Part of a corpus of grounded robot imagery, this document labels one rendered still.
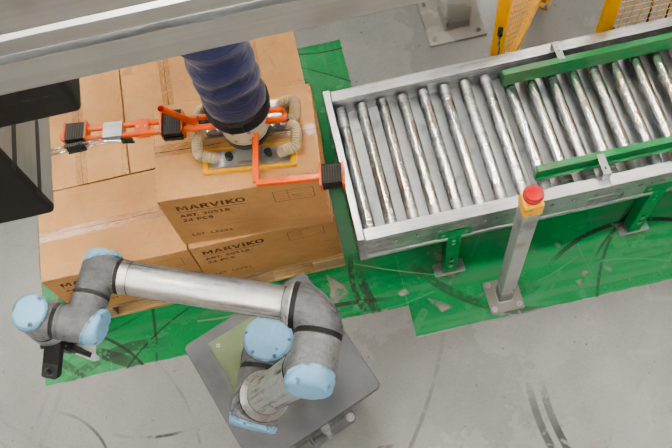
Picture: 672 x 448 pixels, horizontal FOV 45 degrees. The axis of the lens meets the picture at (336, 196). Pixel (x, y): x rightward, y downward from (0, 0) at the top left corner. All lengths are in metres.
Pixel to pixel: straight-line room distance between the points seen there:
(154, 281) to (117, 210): 1.45
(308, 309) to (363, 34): 2.62
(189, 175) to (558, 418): 1.80
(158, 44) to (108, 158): 3.09
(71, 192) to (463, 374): 1.82
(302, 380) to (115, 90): 2.16
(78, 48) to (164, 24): 0.05
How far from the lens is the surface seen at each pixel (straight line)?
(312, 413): 2.82
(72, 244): 3.48
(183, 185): 2.97
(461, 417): 3.57
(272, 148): 2.93
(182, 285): 2.02
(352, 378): 2.83
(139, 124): 2.97
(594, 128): 3.49
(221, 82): 2.51
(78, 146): 3.02
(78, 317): 2.06
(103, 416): 3.80
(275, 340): 2.50
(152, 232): 3.38
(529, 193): 2.76
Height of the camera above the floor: 3.50
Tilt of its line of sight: 64 degrees down
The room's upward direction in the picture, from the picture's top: 12 degrees counter-clockwise
